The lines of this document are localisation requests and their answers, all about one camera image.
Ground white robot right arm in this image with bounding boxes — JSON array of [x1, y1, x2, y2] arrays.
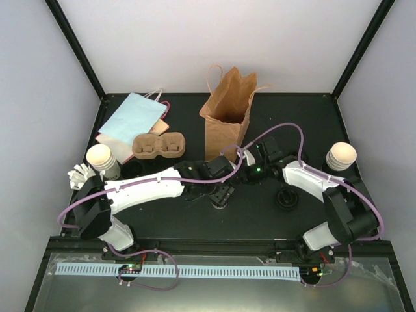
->
[[237, 136, 380, 263]]

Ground right paper cup stack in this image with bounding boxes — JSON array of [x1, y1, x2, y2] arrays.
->
[[322, 142, 357, 174]]

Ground left paper cup stack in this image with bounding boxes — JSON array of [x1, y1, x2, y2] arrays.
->
[[86, 144, 121, 180]]

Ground small brown paper bag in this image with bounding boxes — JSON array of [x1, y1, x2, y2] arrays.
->
[[150, 119, 169, 135]]

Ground brown pulp cup carrier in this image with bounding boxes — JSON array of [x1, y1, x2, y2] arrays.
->
[[132, 132, 186, 160]]

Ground paper cup stack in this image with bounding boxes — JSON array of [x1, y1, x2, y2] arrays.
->
[[86, 144, 121, 180], [322, 142, 357, 174]]

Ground black coffee cup lid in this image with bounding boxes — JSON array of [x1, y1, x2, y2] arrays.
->
[[274, 188, 298, 211]]

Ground light blue paper bag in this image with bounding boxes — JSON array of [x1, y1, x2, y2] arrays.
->
[[99, 93, 167, 144]]

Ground light blue cable duct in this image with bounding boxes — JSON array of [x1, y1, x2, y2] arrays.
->
[[55, 263, 301, 281]]

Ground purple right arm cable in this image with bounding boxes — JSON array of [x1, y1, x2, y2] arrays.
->
[[240, 122, 386, 290]]

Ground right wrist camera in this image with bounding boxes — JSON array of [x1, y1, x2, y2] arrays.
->
[[243, 149, 256, 167]]

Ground white plastic cutlery bundle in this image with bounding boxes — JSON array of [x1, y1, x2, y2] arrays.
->
[[67, 163, 96, 190]]

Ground black aluminium rail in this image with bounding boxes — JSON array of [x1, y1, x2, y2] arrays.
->
[[122, 238, 306, 259]]

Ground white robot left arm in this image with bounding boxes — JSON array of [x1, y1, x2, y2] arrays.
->
[[70, 155, 236, 259]]

